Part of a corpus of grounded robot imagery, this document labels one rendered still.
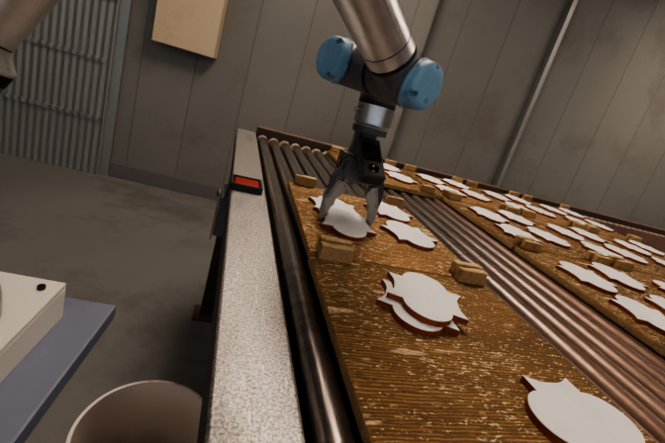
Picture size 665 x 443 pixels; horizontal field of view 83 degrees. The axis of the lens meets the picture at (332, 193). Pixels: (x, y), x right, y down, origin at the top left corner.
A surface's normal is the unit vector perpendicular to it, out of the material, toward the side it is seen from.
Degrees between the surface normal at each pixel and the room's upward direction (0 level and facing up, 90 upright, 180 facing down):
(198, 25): 90
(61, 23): 90
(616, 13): 90
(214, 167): 90
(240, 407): 0
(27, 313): 3
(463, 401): 0
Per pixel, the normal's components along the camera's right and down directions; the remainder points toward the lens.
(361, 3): -0.02, 0.83
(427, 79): 0.62, 0.42
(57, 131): 0.11, 0.30
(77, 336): 0.28, -0.93
